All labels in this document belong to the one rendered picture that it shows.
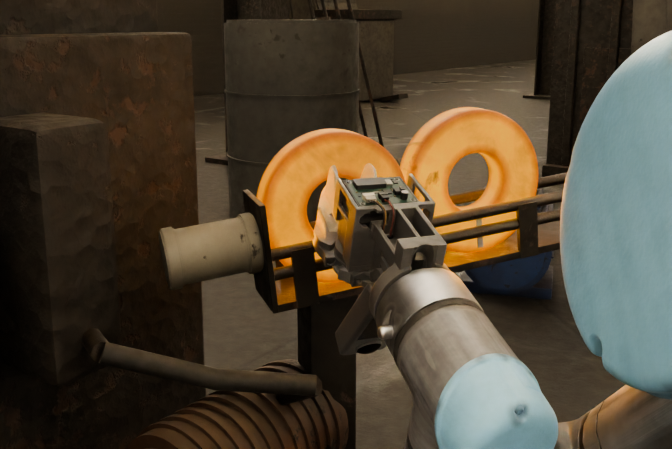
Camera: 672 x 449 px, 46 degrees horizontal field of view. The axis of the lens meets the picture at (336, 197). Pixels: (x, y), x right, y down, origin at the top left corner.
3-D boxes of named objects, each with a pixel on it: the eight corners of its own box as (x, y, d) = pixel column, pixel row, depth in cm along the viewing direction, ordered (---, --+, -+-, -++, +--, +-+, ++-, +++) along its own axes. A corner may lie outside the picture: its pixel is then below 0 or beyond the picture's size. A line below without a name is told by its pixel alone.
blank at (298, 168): (244, 139, 76) (252, 144, 73) (391, 116, 81) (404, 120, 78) (263, 288, 80) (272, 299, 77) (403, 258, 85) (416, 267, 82)
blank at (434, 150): (389, 117, 81) (402, 121, 78) (520, 95, 85) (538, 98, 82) (401, 259, 85) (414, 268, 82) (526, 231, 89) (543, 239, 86)
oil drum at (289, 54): (200, 221, 350) (192, 16, 330) (285, 197, 397) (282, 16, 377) (304, 243, 316) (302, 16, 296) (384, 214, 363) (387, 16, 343)
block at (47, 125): (-10, 363, 76) (-36, 118, 71) (61, 337, 83) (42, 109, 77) (57, 393, 70) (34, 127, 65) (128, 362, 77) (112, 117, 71)
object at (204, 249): (165, 279, 78) (155, 222, 76) (253, 261, 81) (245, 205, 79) (173, 299, 72) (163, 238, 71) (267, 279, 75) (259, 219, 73)
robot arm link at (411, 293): (476, 369, 61) (378, 384, 58) (451, 331, 64) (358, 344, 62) (495, 291, 57) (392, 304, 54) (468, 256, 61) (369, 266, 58)
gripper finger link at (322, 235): (350, 204, 75) (382, 255, 68) (348, 219, 76) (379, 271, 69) (303, 207, 73) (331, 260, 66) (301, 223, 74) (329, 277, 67)
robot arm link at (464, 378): (443, 515, 50) (469, 418, 46) (382, 393, 59) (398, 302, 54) (549, 492, 52) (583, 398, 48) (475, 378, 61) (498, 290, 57)
